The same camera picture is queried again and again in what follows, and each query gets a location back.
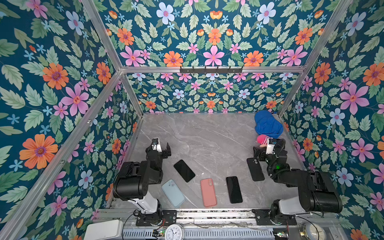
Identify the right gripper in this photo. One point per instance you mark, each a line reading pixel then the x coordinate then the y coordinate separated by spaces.
pixel 276 143

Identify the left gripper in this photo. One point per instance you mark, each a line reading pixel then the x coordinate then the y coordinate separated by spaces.
pixel 166 150

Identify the black phone case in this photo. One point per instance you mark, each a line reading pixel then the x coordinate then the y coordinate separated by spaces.
pixel 255 170

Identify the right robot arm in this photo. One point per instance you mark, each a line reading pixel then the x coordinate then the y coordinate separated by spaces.
pixel 316 192

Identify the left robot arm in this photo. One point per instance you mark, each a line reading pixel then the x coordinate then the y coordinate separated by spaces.
pixel 133 180

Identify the black phone left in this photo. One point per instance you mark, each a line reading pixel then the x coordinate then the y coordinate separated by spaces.
pixel 184 171

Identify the black phone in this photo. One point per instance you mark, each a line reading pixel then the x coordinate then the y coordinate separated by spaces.
pixel 234 190
pixel 184 171

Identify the light blue phone case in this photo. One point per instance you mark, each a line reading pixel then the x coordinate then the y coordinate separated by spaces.
pixel 173 193

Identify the black phone centre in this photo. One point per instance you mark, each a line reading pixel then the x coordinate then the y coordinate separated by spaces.
pixel 234 190

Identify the pink phone case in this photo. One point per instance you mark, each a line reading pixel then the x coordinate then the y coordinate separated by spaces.
pixel 208 193

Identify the doll with blue cloth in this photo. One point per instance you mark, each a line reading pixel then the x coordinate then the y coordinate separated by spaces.
pixel 267 127

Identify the white clock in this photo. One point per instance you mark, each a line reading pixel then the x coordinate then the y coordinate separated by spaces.
pixel 174 232

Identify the white heat sink strip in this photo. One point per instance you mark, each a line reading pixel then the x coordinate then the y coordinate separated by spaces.
pixel 200 234

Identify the brass alarm clock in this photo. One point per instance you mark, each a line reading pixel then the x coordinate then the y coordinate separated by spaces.
pixel 310 231

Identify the white box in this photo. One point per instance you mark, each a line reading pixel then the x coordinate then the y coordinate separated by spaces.
pixel 108 230

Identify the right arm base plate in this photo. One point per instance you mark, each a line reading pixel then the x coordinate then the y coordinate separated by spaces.
pixel 266 217

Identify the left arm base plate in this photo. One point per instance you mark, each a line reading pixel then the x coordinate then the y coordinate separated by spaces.
pixel 160 218

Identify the black hook rail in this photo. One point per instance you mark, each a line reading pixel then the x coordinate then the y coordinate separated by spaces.
pixel 211 70

